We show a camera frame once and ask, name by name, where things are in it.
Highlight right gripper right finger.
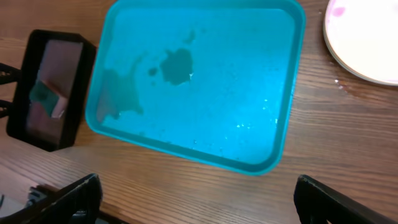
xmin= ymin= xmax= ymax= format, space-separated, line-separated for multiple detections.
xmin=294 ymin=175 xmax=397 ymax=224

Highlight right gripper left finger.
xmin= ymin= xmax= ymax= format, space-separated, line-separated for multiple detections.
xmin=1 ymin=174 xmax=103 ymax=224

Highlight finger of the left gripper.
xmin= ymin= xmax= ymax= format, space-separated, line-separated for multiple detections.
xmin=0 ymin=63 xmax=21 ymax=85
xmin=0 ymin=100 xmax=12 ymax=118

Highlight green sponge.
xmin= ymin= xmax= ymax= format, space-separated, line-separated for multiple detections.
xmin=29 ymin=80 xmax=68 ymax=119

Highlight white plate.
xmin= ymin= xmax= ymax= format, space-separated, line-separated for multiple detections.
xmin=323 ymin=0 xmax=397 ymax=86

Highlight black rectangular tray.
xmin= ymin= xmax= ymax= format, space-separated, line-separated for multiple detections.
xmin=1 ymin=29 xmax=96 ymax=152

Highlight teal plastic tray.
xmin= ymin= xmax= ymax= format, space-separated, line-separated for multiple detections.
xmin=85 ymin=0 xmax=306 ymax=175

